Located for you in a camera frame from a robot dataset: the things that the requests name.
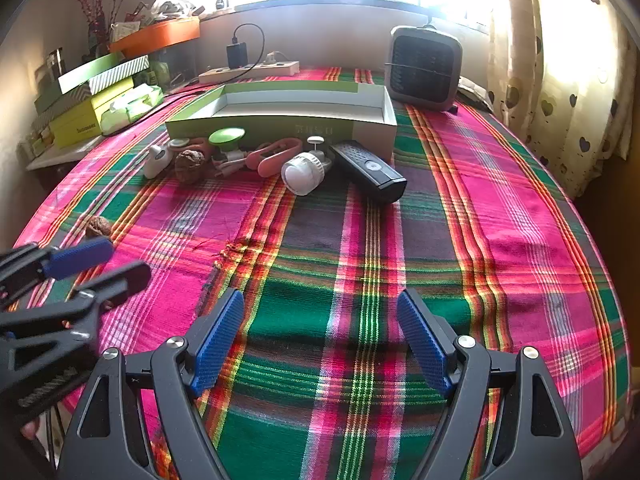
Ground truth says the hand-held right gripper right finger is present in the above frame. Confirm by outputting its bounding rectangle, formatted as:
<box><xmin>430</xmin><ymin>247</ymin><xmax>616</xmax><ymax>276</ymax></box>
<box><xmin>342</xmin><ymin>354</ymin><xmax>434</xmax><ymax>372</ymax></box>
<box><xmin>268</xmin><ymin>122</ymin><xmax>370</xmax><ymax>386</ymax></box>
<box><xmin>396</xmin><ymin>287</ymin><xmax>583</xmax><ymax>480</ymax></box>

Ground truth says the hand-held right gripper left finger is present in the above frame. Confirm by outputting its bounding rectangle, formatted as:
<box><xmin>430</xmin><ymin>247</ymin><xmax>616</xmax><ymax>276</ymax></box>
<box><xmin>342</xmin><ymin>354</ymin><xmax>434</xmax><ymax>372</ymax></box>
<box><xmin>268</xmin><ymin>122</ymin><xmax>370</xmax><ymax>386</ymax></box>
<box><xmin>57</xmin><ymin>287</ymin><xmax>246</xmax><ymax>480</ymax></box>

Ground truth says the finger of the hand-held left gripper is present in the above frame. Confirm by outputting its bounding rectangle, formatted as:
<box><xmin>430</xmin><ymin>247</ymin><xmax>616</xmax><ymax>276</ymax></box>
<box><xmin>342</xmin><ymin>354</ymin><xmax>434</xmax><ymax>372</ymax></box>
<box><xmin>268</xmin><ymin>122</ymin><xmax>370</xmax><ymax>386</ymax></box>
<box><xmin>0</xmin><ymin>261</ymin><xmax>152</xmax><ymax>346</ymax></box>
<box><xmin>0</xmin><ymin>237</ymin><xmax>115</xmax><ymax>306</ymax></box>

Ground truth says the brown walnut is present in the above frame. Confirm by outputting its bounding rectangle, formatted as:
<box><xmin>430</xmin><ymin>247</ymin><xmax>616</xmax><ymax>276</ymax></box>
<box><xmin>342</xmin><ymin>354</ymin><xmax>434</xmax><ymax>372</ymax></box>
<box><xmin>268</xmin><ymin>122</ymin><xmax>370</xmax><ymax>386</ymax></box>
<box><xmin>85</xmin><ymin>215</ymin><xmax>113</xmax><ymax>240</ymax></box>
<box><xmin>175</xmin><ymin>149</ymin><xmax>207</xmax><ymax>181</ymax></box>

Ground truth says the white oval gadget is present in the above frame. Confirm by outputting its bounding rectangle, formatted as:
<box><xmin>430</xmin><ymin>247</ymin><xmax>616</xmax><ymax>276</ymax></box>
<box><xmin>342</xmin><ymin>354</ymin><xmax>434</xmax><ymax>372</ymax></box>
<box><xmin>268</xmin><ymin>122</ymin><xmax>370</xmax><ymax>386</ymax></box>
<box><xmin>143</xmin><ymin>145</ymin><xmax>171</xmax><ymax>180</ymax></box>

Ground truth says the pink clip with white disc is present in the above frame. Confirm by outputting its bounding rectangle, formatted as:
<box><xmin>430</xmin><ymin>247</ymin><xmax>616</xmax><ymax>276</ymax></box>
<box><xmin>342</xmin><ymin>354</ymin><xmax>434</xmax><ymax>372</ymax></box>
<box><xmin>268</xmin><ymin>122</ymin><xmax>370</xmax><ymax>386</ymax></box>
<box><xmin>167</xmin><ymin>136</ymin><xmax>211</xmax><ymax>158</ymax></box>

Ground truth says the white usb cable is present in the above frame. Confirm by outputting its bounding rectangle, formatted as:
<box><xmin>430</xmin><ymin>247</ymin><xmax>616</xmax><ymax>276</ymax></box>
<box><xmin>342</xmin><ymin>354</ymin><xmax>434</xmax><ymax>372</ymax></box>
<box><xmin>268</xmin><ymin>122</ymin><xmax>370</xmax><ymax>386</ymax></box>
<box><xmin>212</xmin><ymin>149</ymin><xmax>251</xmax><ymax>178</ymax></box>

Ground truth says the black remote control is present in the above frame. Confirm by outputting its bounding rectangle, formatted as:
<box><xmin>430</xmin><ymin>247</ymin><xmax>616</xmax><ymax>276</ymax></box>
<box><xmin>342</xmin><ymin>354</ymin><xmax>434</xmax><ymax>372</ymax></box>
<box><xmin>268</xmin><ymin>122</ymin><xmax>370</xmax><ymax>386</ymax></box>
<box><xmin>330</xmin><ymin>141</ymin><xmax>408</xmax><ymax>205</ymax></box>

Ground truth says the green round lid gadget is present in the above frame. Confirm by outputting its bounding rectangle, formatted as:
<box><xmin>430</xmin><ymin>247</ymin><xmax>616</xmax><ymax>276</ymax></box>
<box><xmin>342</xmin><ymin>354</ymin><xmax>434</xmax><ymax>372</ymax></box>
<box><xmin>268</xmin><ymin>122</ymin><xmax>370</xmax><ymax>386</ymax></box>
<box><xmin>209</xmin><ymin>127</ymin><xmax>247</xmax><ymax>158</ymax></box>

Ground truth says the white round jar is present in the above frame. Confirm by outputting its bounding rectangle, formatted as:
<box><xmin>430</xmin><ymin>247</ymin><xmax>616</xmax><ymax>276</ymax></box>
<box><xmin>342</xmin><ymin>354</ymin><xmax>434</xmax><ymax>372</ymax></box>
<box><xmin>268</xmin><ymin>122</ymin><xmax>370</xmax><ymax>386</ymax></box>
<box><xmin>281</xmin><ymin>154</ymin><xmax>327</xmax><ymax>196</ymax></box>

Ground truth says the pink clip with white loop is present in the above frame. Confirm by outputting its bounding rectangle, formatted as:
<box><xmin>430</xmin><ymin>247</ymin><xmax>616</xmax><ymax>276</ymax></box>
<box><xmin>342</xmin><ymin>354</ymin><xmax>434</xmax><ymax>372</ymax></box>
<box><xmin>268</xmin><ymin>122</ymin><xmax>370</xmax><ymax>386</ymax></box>
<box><xmin>246</xmin><ymin>137</ymin><xmax>303</xmax><ymax>177</ymax></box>

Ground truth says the green and white cardboard box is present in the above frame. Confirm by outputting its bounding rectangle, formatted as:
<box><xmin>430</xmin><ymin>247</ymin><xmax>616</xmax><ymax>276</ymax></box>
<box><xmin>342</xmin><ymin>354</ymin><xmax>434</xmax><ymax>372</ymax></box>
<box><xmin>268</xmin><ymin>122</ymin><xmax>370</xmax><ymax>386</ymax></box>
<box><xmin>165</xmin><ymin>80</ymin><xmax>398</xmax><ymax>158</ymax></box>

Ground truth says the white knob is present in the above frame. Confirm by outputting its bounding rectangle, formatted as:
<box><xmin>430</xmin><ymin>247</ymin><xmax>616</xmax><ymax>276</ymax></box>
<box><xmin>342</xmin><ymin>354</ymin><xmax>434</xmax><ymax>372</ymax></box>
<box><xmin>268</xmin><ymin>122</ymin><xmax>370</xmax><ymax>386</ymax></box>
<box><xmin>306</xmin><ymin>135</ymin><xmax>335</xmax><ymax>171</ymax></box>

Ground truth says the yellow-green box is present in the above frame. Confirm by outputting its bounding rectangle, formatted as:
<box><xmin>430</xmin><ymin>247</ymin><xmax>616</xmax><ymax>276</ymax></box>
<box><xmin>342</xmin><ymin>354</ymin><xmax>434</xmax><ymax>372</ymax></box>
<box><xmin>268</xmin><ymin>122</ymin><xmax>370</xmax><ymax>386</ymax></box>
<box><xmin>50</xmin><ymin>87</ymin><xmax>136</xmax><ymax>150</ymax></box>

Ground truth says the green tissue pack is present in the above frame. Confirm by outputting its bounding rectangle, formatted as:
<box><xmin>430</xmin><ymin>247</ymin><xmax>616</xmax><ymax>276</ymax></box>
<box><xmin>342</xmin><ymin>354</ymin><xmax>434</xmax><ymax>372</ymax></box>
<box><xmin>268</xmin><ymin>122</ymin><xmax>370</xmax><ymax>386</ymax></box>
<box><xmin>100</xmin><ymin>84</ymin><xmax>164</xmax><ymax>136</ymax></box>

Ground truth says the orange box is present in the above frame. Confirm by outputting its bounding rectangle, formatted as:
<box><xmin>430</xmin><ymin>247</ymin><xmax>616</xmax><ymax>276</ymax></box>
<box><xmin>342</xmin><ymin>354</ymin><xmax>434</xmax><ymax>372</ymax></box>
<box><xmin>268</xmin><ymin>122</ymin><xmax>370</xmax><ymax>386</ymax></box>
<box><xmin>110</xmin><ymin>16</ymin><xmax>201</xmax><ymax>58</ymax></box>

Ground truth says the beige power strip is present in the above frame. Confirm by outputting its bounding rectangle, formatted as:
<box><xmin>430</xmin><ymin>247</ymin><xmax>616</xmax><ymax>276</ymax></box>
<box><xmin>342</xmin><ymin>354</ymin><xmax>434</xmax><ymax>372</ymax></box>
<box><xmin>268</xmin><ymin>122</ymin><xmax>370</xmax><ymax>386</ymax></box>
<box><xmin>198</xmin><ymin>60</ymin><xmax>301</xmax><ymax>85</ymax></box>

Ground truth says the grey cloth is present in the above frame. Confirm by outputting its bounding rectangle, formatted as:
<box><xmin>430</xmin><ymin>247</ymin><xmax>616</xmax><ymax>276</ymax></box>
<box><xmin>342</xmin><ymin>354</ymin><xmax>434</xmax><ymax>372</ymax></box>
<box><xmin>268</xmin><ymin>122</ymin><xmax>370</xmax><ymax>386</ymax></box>
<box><xmin>457</xmin><ymin>77</ymin><xmax>493</xmax><ymax>108</ymax></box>

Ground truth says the white plastic bag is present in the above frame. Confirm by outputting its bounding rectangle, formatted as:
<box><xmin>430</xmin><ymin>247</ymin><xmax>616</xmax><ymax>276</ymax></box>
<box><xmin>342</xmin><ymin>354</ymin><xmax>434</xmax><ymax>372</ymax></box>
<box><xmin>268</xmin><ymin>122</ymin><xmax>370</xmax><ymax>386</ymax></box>
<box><xmin>150</xmin><ymin>0</ymin><xmax>201</xmax><ymax>21</ymax></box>

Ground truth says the grey desktop heater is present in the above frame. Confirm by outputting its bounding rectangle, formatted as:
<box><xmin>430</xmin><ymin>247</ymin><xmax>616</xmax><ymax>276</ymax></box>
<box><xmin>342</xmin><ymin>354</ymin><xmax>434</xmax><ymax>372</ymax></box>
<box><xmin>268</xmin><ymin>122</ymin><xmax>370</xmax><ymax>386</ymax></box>
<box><xmin>384</xmin><ymin>25</ymin><xmax>463</xmax><ymax>112</ymax></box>

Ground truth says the heart print curtain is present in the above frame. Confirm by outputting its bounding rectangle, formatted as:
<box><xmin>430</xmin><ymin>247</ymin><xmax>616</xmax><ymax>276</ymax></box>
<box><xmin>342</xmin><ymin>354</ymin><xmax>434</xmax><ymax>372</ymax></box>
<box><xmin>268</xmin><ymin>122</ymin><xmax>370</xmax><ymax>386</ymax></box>
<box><xmin>487</xmin><ymin>0</ymin><xmax>636</xmax><ymax>198</ymax></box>

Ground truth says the black charger cable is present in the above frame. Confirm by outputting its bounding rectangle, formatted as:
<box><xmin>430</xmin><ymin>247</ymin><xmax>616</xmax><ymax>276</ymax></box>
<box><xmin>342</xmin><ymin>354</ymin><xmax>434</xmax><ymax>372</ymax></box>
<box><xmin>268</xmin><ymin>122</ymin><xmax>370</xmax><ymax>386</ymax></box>
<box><xmin>162</xmin><ymin>23</ymin><xmax>266</xmax><ymax>98</ymax></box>

